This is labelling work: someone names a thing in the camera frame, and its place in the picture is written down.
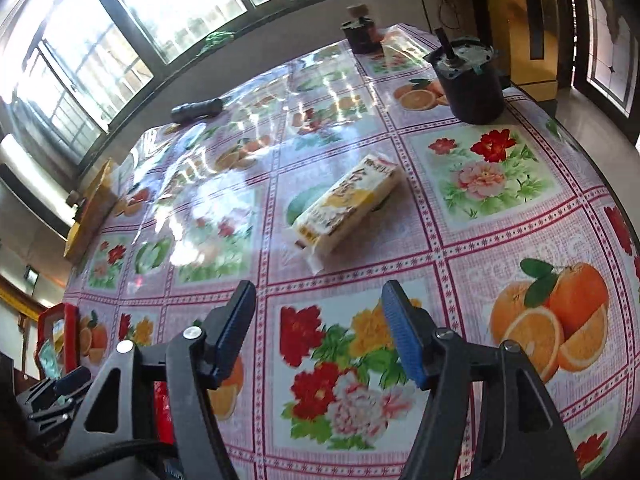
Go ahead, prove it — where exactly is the white yellow cake packet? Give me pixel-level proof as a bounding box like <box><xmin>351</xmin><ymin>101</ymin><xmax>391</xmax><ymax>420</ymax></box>
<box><xmin>282</xmin><ymin>152</ymin><xmax>405</xmax><ymax>276</ymax></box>

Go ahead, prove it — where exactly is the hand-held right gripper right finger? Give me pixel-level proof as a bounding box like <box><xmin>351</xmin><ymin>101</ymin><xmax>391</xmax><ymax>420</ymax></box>
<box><xmin>381</xmin><ymin>280</ymin><xmax>583</xmax><ymax>480</ymax></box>

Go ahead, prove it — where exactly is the glass door panel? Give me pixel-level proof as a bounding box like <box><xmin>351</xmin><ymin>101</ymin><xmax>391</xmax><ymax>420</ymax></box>
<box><xmin>580</xmin><ymin>0</ymin><xmax>640</xmax><ymax>118</ymax></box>

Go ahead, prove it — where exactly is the barred window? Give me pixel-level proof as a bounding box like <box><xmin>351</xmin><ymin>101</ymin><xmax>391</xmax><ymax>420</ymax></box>
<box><xmin>0</xmin><ymin>0</ymin><xmax>371</xmax><ymax>161</ymax></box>

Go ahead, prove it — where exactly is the large dark cup with lid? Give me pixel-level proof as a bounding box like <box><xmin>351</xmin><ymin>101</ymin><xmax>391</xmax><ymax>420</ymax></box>
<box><xmin>425</xmin><ymin>27</ymin><xmax>506</xmax><ymax>126</ymax></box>

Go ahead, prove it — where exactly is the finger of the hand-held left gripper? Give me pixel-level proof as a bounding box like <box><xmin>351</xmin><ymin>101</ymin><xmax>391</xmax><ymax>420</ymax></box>
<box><xmin>54</xmin><ymin>367</ymin><xmax>94</xmax><ymax>397</ymax></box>

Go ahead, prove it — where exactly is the floral plastic tablecloth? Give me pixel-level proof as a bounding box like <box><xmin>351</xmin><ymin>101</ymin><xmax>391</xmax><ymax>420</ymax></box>
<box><xmin>65</xmin><ymin>22</ymin><xmax>640</xmax><ymax>480</ymax></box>

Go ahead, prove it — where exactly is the small dark cup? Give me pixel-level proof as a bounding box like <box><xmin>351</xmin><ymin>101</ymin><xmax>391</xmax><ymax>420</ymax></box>
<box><xmin>341</xmin><ymin>4</ymin><xmax>383</xmax><ymax>55</ymax></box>

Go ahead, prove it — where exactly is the black flashlight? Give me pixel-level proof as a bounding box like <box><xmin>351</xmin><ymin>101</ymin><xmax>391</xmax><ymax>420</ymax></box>
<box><xmin>171</xmin><ymin>99</ymin><xmax>223</xmax><ymax>123</ymax></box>

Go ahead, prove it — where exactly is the green cloth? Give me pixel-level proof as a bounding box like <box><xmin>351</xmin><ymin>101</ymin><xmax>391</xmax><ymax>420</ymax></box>
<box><xmin>197</xmin><ymin>30</ymin><xmax>236</xmax><ymax>56</ymax></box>

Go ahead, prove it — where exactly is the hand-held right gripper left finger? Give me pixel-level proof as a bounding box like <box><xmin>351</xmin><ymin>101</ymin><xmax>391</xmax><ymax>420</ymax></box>
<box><xmin>60</xmin><ymin>280</ymin><xmax>257</xmax><ymax>480</ymax></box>

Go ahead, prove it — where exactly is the yellow rimmed tray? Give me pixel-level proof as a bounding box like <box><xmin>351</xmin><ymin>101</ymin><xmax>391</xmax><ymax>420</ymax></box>
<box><xmin>64</xmin><ymin>157</ymin><xmax>121</xmax><ymax>266</ymax></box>

